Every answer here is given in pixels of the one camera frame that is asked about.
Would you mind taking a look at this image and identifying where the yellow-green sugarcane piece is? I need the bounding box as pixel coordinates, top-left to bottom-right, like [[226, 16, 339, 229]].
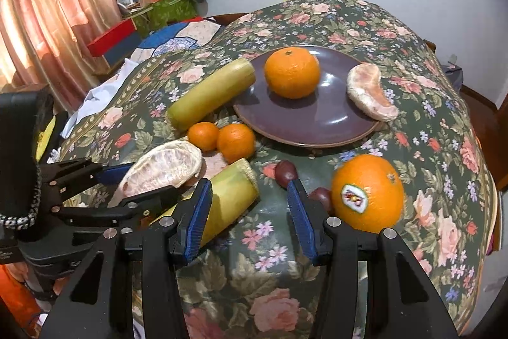
[[149, 158, 259, 248], [167, 58, 255, 131]]

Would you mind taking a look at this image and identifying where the floral tablecloth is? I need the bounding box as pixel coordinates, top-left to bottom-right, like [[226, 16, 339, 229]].
[[36, 0, 497, 339]]

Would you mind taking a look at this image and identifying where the small tangerine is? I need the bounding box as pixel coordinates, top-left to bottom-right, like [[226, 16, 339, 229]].
[[188, 122, 220, 152], [217, 124, 256, 164]]

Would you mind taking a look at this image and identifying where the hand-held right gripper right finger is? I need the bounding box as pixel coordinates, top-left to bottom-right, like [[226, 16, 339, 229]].
[[286, 179, 461, 339]]

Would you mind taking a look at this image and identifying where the large mandarin orange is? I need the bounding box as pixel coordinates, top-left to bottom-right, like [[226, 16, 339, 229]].
[[264, 47, 321, 99]]

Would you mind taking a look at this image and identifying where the pomelo segment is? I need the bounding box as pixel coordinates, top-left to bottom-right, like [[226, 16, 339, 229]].
[[346, 63, 399, 122]]

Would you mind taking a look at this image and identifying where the red box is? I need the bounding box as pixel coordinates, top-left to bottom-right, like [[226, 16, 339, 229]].
[[86, 21, 137, 58]]

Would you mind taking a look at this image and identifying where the white cloth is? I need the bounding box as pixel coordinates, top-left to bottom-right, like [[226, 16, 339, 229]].
[[63, 59, 137, 137]]

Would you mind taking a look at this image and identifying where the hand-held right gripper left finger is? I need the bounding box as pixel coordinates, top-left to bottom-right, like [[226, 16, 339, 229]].
[[40, 178, 215, 339]]

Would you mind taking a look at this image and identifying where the pink curtain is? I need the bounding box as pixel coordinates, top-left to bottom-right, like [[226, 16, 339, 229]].
[[0, 0, 128, 113]]

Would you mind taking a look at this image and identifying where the green box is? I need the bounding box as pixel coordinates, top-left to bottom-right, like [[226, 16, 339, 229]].
[[135, 0, 199, 36]]

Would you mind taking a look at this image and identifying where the dark red fruit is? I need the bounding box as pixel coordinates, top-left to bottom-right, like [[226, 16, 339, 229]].
[[310, 187, 333, 214], [274, 160, 299, 189]]

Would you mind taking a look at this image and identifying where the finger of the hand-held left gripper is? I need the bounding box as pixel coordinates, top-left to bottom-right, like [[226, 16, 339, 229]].
[[53, 186, 180, 229], [40, 158, 136, 201]]

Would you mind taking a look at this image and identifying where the orange cloth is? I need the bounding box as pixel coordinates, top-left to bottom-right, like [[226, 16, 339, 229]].
[[0, 263, 44, 336]]

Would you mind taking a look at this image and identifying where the peeled pomelo piece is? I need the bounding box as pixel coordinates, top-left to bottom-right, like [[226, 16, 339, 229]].
[[118, 139, 205, 205]]

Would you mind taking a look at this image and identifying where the orange with sticker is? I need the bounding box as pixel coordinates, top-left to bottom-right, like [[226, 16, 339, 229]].
[[331, 154, 405, 233]]

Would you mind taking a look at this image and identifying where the dark purple plate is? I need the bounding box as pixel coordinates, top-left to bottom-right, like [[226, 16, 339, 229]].
[[233, 46, 384, 148]]

